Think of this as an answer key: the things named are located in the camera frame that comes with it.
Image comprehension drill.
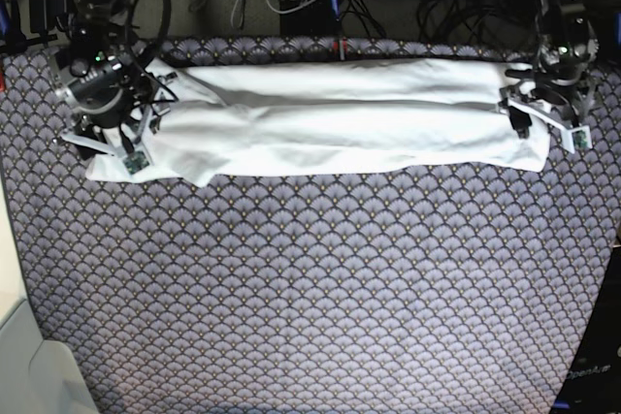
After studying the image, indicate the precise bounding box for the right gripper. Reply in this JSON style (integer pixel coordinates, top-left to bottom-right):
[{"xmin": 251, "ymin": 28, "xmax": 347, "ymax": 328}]
[{"xmin": 61, "ymin": 91, "xmax": 178, "ymax": 175}]

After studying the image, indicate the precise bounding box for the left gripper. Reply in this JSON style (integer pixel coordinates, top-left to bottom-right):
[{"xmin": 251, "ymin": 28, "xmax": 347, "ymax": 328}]
[{"xmin": 499, "ymin": 69, "xmax": 595, "ymax": 152}]

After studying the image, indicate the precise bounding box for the white T-shirt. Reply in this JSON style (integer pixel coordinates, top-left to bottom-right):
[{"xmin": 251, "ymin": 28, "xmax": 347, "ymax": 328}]
[{"xmin": 86, "ymin": 58, "xmax": 550, "ymax": 187}]

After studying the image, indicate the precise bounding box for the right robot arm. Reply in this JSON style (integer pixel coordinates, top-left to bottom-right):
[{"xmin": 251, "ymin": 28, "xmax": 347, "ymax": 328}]
[{"xmin": 49, "ymin": 0, "xmax": 179, "ymax": 175}]

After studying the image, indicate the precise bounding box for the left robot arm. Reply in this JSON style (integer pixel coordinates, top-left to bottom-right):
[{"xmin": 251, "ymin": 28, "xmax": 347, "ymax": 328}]
[{"xmin": 499, "ymin": 0, "xmax": 599, "ymax": 153}]

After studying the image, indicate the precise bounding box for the patterned grey fan tablecloth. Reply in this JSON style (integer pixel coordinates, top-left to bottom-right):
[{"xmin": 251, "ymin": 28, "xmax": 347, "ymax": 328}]
[{"xmin": 1, "ymin": 52, "xmax": 620, "ymax": 413}]

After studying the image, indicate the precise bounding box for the red clip at table edge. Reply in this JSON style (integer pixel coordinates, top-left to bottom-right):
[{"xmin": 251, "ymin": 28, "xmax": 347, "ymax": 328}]
[{"xmin": 334, "ymin": 38, "xmax": 347, "ymax": 61}]

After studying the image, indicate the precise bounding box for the black OpenArm base panel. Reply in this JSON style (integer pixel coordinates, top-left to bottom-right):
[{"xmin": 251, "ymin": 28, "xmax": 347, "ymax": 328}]
[{"xmin": 551, "ymin": 246, "xmax": 620, "ymax": 413}]

